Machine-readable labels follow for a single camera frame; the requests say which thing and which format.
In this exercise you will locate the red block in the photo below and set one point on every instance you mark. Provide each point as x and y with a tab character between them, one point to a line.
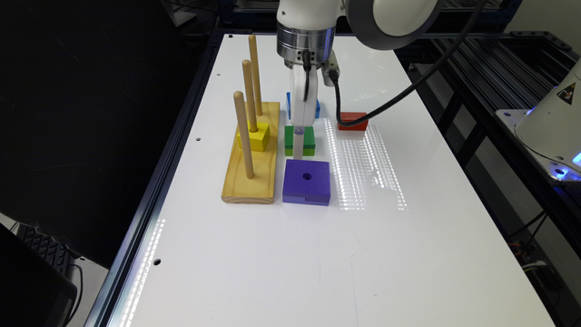
348	117

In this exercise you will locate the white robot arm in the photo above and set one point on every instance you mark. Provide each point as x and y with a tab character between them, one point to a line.
305	34

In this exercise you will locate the purple square block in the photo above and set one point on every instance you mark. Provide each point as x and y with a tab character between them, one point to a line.
306	182

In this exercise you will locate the blue square block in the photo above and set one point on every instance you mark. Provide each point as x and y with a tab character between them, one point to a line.
288	103

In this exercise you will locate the far wooden peg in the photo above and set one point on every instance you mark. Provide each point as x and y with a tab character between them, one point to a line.
255	73

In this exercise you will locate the black keyboard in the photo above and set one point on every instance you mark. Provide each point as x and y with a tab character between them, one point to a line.
56	254

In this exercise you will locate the wooden peg base board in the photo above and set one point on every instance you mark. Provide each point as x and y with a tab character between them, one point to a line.
237	187

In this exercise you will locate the green square block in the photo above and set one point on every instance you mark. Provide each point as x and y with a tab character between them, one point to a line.
309	141

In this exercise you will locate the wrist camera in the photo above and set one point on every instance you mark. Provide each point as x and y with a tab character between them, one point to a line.
330	70

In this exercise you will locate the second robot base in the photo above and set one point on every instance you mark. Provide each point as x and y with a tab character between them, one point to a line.
550	131

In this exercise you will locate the yellow square block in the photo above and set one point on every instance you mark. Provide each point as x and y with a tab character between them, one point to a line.
260	139

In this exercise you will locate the near wooden peg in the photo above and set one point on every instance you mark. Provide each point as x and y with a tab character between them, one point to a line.
244	133

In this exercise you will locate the wooden peg with yellow block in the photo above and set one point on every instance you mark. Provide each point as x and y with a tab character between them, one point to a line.
248	83

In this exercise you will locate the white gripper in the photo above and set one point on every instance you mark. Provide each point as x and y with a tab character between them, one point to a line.
303	102

